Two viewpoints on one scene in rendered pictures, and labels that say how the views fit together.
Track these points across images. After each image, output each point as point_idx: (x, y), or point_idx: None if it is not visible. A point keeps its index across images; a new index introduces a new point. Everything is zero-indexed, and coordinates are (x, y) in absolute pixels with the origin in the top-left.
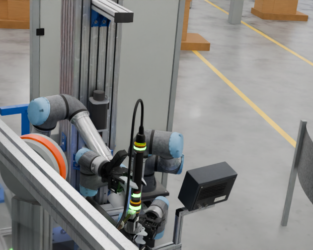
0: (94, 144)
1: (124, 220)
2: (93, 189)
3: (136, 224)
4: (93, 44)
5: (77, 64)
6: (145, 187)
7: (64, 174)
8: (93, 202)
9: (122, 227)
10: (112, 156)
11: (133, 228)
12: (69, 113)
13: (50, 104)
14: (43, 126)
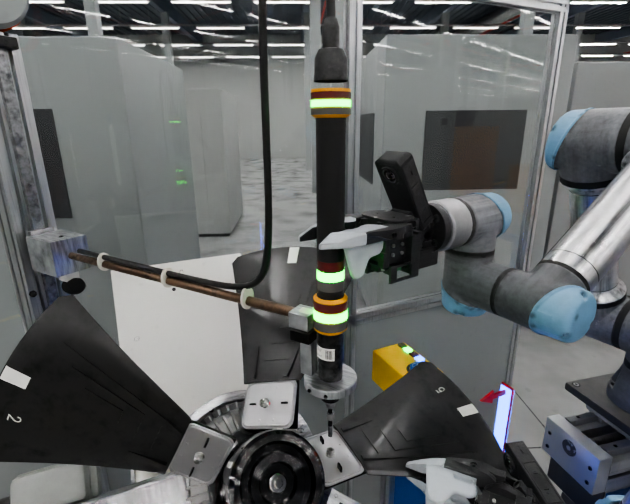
0: (579, 218)
1: (260, 300)
2: (448, 292)
3: (321, 371)
4: None
5: None
6: None
7: None
8: (344, 268)
9: (492, 466)
10: (579, 260)
11: (300, 362)
12: (626, 151)
13: (580, 119)
14: (562, 174)
